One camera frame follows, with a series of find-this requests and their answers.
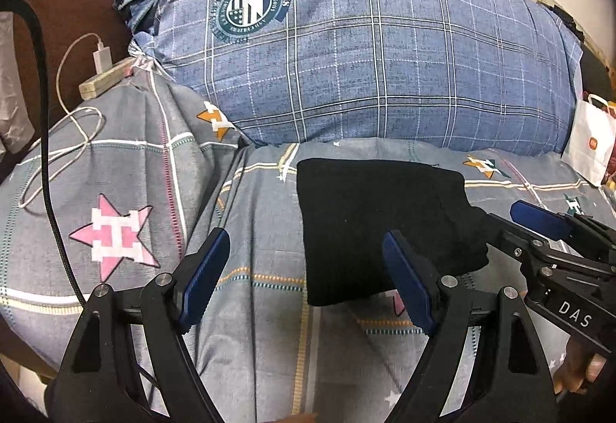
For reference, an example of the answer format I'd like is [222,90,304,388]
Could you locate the black cable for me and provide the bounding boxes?
[0,0,160,395]

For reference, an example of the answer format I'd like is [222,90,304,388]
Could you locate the white paper shopping bag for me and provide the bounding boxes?
[562,93,615,187]

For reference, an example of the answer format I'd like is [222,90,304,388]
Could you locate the black pants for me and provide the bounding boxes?
[296,159,489,306]

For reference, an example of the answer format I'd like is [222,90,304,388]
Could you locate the person's right hand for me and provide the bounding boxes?
[552,337,606,395]

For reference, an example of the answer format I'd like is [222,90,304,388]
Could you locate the white charger with cable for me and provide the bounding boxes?
[18,32,107,209]

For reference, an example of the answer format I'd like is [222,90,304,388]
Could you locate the blue plaid pillow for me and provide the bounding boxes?
[114,0,582,156]

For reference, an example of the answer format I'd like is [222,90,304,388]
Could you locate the white power strip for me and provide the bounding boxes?
[78,57,137,101]

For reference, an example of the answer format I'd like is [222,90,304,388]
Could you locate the brown wooden headboard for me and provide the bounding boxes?
[1,0,131,154]

